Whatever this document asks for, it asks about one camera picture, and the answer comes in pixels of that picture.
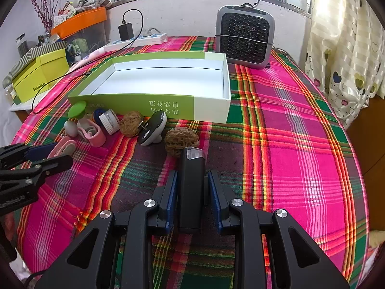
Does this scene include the pink grey clip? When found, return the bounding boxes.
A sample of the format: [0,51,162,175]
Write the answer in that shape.
[77,118,106,147]
[48,136,76,158]

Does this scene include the green white mushroom toy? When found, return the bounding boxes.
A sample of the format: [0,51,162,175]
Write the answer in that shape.
[64,100,87,137]

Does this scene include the black rectangular device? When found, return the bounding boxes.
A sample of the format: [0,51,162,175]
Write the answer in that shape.
[180,147,205,234]

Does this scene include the black white round disc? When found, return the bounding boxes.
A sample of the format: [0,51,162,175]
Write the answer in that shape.
[137,110,167,146]

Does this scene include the plaid bed cover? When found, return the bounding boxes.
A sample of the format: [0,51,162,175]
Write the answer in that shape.
[17,52,369,288]

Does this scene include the yellow green shoe box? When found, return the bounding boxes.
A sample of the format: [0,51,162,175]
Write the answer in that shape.
[2,41,69,102]

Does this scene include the white round cap jar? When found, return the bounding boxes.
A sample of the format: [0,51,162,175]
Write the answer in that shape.
[99,109,120,135]

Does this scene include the brown walnut right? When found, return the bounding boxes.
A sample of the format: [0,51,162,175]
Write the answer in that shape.
[164,127,200,157]

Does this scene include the brown walnut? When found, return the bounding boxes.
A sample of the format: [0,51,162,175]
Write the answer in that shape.
[164,127,200,157]
[119,111,144,138]

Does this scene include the brown walnut left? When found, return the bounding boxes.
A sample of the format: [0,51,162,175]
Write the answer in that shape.
[119,111,144,138]

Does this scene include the orange lid storage bin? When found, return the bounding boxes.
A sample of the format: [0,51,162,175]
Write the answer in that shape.
[51,7,108,58]

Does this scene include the purple dried flower branches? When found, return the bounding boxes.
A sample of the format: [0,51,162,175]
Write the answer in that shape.
[27,0,70,35]

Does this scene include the green white open box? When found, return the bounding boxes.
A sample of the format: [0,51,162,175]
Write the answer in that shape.
[68,52,231,123]

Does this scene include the wooden wardrobe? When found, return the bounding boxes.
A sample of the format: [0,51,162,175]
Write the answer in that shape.
[347,96,385,230]

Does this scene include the black charger adapter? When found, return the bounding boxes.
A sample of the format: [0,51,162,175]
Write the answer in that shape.
[118,22,134,41]

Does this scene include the white power strip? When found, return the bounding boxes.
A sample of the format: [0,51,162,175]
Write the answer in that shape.
[103,33,168,52]

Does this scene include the grey space heater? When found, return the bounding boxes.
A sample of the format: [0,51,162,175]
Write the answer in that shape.
[215,3,275,69]

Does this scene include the heart pattern curtain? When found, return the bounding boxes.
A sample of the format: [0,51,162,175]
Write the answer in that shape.
[305,0,384,128]

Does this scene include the blue orange cord toy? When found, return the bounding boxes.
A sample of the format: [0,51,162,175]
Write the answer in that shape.
[92,108,106,127]

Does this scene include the black charger cable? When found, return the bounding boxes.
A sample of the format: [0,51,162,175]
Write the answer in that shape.
[31,8,145,115]

